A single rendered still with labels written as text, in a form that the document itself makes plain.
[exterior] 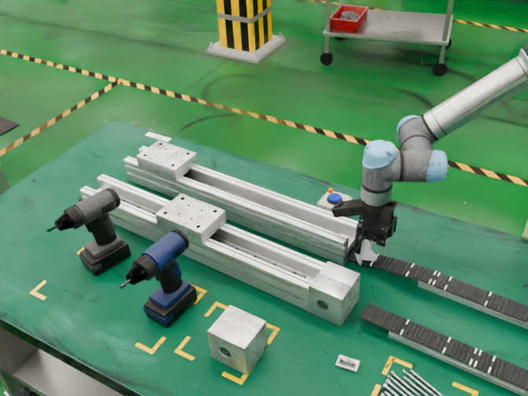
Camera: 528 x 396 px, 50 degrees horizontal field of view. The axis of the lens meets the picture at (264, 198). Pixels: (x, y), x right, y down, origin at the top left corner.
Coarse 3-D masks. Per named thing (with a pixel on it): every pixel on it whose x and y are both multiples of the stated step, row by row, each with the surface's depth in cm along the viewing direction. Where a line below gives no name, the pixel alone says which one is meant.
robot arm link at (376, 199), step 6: (366, 192) 138; (372, 192) 144; (384, 192) 137; (390, 192) 139; (366, 198) 139; (372, 198) 138; (378, 198) 137; (384, 198) 138; (372, 204) 139; (378, 204) 138; (384, 204) 139
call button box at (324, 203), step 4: (328, 192) 171; (332, 192) 171; (336, 192) 171; (324, 196) 170; (344, 196) 169; (348, 196) 169; (320, 200) 168; (324, 200) 168; (328, 200) 168; (344, 200) 168; (320, 204) 167; (324, 204) 167; (328, 204) 167; (332, 204) 167; (324, 208) 167; (328, 208) 166
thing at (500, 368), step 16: (368, 304) 139; (368, 320) 135; (384, 320) 135; (400, 320) 135; (416, 336) 131; (432, 336) 131; (448, 352) 127; (464, 352) 127; (480, 352) 127; (480, 368) 123; (496, 368) 123; (512, 368) 123
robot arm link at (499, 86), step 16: (512, 64) 131; (480, 80) 135; (496, 80) 132; (512, 80) 130; (464, 96) 136; (480, 96) 134; (496, 96) 133; (512, 96) 134; (432, 112) 140; (448, 112) 137; (464, 112) 136; (480, 112) 136; (400, 128) 146; (416, 128) 141; (432, 128) 139; (448, 128) 139; (400, 144) 143
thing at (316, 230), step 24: (144, 168) 182; (192, 168) 180; (168, 192) 182; (192, 192) 175; (216, 192) 169; (240, 192) 174; (264, 192) 168; (240, 216) 169; (264, 216) 162; (288, 216) 159; (312, 216) 162; (288, 240) 162; (312, 240) 156; (336, 240) 151
